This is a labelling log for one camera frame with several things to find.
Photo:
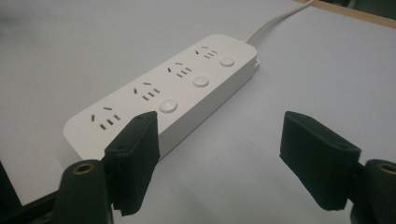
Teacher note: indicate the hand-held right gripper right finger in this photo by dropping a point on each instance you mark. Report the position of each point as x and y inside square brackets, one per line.
[317, 155]

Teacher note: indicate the white power strip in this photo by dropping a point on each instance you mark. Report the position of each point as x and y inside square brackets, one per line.
[174, 90]

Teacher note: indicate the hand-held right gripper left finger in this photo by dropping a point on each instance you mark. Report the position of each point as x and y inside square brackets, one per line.
[134, 161]

